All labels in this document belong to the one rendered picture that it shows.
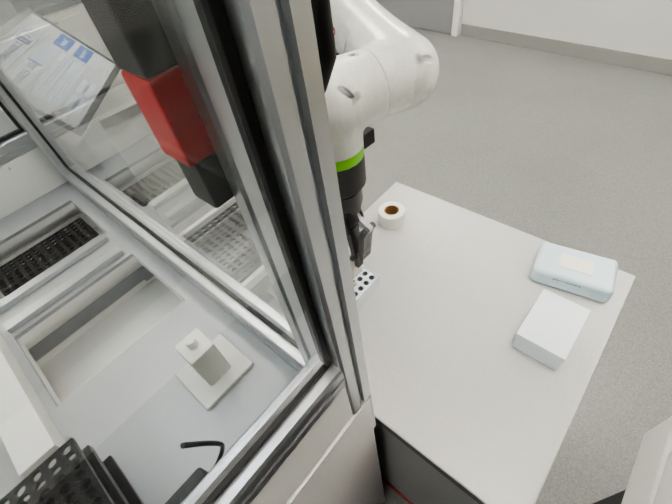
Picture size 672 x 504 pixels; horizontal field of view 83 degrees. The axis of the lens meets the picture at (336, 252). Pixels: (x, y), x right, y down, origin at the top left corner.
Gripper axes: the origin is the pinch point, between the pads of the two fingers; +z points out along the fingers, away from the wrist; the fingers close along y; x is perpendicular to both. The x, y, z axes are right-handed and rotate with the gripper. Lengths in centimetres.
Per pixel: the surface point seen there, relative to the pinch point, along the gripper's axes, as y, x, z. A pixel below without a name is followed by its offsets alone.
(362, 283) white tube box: -1.3, -1.3, 8.4
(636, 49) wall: 9, -319, 75
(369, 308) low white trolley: -5.1, 1.2, 11.9
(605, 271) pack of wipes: -40, -34, 8
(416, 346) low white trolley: -18.4, 2.5, 11.9
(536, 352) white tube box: -36.9, -9.2, 9.5
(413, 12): 207, -325, 74
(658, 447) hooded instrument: -55, 0, 0
